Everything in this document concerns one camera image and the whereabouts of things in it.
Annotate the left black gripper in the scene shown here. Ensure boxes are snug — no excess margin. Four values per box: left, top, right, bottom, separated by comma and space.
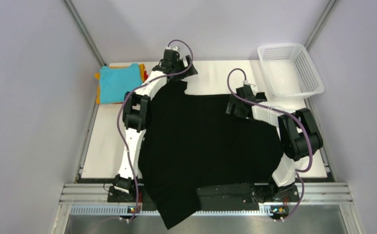
171, 55, 196, 81

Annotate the black t-shirt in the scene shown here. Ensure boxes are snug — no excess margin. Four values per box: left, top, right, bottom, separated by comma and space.
138, 81, 283, 229

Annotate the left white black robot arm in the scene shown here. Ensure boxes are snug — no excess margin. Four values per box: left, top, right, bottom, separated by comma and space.
113, 46, 198, 201

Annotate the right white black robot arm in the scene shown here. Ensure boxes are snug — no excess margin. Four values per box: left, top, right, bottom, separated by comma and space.
226, 85, 323, 201

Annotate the white plastic basket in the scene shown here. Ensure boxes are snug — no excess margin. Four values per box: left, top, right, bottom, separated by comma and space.
257, 43, 325, 101

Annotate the folded cyan t-shirt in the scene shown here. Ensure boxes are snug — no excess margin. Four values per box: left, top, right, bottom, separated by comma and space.
98, 63, 144, 105

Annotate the folded yellow t-shirt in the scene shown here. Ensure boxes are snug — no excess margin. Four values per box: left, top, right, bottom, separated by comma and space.
94, 64, 147, 106

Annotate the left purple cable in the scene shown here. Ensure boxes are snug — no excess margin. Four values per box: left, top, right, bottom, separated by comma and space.
116, 39, 195, 223

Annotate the purple cable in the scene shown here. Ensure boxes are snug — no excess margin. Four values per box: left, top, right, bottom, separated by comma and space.
116, 39, 195, 223
227, 68, 314, 223

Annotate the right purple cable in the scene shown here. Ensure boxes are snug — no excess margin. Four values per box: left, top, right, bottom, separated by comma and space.
227, 68, 314, 223

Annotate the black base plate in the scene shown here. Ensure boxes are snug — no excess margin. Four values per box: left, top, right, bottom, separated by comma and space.
107, 178, 300, 214

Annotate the white slotted cable duct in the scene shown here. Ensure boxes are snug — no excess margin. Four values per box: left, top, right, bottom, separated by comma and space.
70, 205, 275, 216

